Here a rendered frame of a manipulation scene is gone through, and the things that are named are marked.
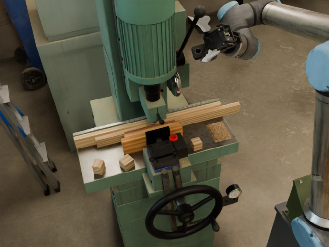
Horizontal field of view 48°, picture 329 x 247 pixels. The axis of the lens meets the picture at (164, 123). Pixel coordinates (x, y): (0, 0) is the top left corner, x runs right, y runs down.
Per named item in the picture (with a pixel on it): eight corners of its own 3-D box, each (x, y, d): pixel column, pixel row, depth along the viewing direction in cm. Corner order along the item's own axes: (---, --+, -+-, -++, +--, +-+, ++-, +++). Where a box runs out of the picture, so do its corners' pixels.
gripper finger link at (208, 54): (213, 54, 111) (220, 40, 118) (197, 62, 115) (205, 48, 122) (218, 62, 112) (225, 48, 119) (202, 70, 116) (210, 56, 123)
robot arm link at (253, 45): (236, 43, 147) (246, 65, 145) (220, 39, 137) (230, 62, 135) (256, 30, 141) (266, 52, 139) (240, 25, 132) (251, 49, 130)
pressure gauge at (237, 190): (227, 203, 156) (228, 191, 151) (223, 196, 159) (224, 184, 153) (241, 199, 157) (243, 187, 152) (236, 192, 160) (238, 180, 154)
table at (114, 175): (90, 215, 128) (86, 206, 124) (78, 153, 149) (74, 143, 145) (249, 169, 139) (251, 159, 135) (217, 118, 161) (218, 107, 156)
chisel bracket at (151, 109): (149, 126, 138) (147, 109, 132) (139, 103, 148) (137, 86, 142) (168, 121, 139) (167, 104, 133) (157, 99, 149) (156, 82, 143)
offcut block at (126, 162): (128, 160, 137) (127, 153, 135) (134, 165, 135) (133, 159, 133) (119, 165, 136) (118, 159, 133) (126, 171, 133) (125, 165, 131)
